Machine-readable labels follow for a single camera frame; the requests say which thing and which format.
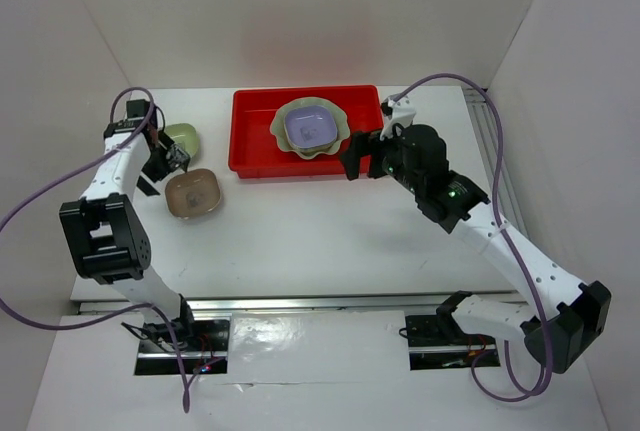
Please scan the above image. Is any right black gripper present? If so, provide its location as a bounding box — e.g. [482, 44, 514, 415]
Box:
[337, 120, 423, 194]

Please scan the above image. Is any purple square plate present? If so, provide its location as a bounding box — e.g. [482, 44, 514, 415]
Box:
[284, 105, 338, 151]

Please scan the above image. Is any pink square plate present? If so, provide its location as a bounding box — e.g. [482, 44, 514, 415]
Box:
[165, 168, 222, 219]

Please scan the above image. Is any green square plate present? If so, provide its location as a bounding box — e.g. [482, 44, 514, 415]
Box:
[164, 123, 200, 159]

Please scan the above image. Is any green scalloped bowl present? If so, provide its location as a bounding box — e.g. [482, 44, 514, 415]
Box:
[269, 97, 351, 160]

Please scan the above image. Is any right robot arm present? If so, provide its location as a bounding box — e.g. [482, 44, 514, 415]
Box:
[340, 125, 611, 374]

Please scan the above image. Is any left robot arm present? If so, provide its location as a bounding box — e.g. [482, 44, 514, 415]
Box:
[59, 118, 198, 350]

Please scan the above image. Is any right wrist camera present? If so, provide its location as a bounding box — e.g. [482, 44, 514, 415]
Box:
[380, 96, 417, 141]

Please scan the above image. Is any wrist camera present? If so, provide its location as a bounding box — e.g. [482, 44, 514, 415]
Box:
[125, 99, 157, 127]
[380, 96, 417, 141]

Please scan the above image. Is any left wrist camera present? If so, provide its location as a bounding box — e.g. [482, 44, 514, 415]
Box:
[125, 99, 157, 127]

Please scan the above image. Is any right aluminium rail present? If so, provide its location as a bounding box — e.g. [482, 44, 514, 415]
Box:
[462, 87, 528, 236]

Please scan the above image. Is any aluminium rail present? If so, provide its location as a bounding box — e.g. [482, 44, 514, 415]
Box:
[74, 291, 531, 316]
[462, 87, 528, 236]

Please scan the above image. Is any front aluminium rail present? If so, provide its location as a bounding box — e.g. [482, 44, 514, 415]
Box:
[74, 291, 531, 316]

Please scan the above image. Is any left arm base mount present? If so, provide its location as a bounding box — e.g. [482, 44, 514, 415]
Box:
[121, 317, 231, 376]

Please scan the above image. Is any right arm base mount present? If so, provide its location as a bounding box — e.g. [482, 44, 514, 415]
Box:
[398, 315, 500, 371]

